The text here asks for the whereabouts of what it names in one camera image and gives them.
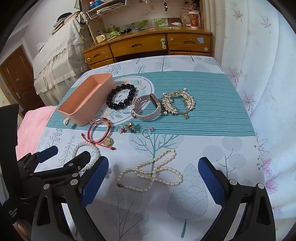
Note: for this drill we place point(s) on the red paper cup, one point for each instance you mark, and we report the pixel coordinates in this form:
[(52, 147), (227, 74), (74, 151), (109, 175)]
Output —
[(194, 19)]

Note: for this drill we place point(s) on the pink plastic storage box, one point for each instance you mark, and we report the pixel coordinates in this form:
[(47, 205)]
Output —
[(76, 113)]

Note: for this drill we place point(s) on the brown wooden door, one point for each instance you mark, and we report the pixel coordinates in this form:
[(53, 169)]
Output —
[(16, 78)]

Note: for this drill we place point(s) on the wooden desk with drawers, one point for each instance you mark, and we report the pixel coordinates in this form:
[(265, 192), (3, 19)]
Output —
[(138, 45)]

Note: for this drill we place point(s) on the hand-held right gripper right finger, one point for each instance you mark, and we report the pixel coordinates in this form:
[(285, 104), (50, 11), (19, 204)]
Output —
[(211, 180)]

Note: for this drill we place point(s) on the pink band smartwatch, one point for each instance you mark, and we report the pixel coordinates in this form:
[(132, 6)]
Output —
[(155, 104)]

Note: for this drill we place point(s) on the pink blanket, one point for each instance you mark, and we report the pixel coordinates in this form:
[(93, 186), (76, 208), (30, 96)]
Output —
[(30, 129)]

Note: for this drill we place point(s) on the gold leaf hair clip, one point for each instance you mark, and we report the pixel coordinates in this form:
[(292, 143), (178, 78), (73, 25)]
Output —
[(168, 103)]

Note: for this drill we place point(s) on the person's left hand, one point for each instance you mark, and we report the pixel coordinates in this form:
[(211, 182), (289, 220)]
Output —
[(22, 229)]

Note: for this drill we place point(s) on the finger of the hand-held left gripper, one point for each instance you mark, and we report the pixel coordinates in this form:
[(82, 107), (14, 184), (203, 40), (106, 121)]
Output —
[(49, 151), (79, 160)]

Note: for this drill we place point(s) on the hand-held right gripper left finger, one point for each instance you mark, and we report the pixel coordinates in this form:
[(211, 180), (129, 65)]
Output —
[(94, 180)]

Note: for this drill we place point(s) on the stack of books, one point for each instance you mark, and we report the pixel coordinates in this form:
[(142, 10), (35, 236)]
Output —
[(60, 23)]

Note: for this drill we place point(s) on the white tube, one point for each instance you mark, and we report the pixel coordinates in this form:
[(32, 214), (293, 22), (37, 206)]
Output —
[(177, 23)]

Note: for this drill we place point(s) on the white lace furniture cover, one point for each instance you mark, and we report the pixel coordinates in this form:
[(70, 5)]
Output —
[(57, 58)]

